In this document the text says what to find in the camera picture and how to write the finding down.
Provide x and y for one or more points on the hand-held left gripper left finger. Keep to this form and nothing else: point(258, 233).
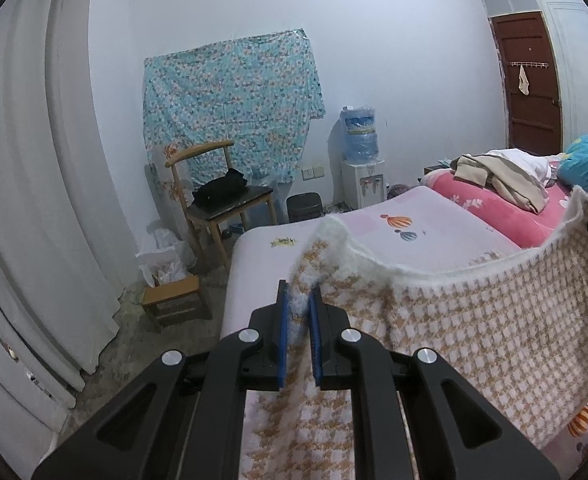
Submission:
point(283, 340)

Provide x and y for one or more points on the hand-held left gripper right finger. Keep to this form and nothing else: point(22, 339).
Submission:
point(316, 340)

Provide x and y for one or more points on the beige white checkered coat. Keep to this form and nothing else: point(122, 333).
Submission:
point(449, 320)

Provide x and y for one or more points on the beige clothes pile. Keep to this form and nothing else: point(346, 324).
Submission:
point(479, 170)

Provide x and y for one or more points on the white cloth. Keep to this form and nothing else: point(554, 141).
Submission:
point(524, 160)

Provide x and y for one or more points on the pink floral blanket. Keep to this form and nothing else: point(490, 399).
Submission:
point(484, 210)

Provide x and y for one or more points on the small wooden stool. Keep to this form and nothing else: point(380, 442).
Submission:
point(171, 290)

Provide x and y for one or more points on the brown door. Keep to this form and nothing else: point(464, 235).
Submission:
point(529, 120)

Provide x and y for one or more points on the black trash bin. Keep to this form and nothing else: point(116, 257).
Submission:
point(304, 207)

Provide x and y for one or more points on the white plastic bag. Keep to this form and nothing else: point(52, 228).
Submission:
point(168, 260)

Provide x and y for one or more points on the white wardrobe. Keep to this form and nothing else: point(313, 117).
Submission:
point(584, 70)

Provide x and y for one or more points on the white water dispenser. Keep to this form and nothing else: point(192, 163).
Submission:
point(356, 185)

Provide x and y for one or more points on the black bag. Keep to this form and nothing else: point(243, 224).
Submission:
point(221, 187)

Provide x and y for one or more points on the beige cloth on door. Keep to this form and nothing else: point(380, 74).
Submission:
point(524, 82)

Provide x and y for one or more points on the door hook rack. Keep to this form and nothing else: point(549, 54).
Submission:
point(536, 63)

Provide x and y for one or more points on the wooden chair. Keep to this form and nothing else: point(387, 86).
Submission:
point(198, 149)

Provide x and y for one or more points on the white curtain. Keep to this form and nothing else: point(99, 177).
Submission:
point(23, 185)

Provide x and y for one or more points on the white wall socket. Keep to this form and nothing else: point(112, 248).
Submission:
point(314, 172)

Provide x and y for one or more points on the floral teal wall cloth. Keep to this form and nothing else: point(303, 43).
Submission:
point(233, 100)

